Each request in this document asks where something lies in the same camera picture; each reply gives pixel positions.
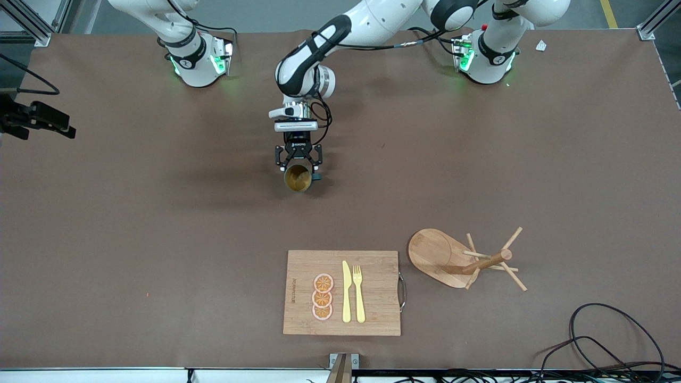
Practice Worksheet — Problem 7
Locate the teal ribbed cup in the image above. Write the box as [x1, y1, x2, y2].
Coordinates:
[284, 163, 323, 193]

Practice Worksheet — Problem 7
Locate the yellow plastic knife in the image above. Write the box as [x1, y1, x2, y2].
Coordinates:
[342, 261, 352, 323]

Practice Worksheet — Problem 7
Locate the yellow plastic fork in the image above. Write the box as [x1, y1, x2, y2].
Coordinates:
[353, 265, 367, 323]

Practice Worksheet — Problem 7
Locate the bamboo cutting board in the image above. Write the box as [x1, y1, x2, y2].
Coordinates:
[283, 250, 408, 337]

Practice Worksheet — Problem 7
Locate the wooden mug tree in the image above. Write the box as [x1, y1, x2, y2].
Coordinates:
[408, 227, 528, 292]

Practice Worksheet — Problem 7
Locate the table cover sheet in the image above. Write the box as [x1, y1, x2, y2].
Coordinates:
[0, 28, 681, 370]

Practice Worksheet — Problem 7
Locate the aluminium frame profile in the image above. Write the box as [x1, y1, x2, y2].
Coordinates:
[637, 0, 681, 41]
[0, 0, 72, 47]

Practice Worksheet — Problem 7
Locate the black arm base cable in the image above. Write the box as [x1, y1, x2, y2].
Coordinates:
[407, 27, 461, 57]

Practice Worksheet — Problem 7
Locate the metal and wood mount bracket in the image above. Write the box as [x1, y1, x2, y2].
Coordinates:
[329, 353, 360, 383]

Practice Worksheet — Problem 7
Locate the white table edge rail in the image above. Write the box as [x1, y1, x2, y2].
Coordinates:
[0, 366, 681, 383]

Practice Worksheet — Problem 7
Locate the small looped dark cable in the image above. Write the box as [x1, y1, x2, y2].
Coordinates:
[538, 335, 681, 383]

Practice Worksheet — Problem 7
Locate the large looped dark cable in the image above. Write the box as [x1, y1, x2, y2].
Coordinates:
[569, 303, 667, 383]

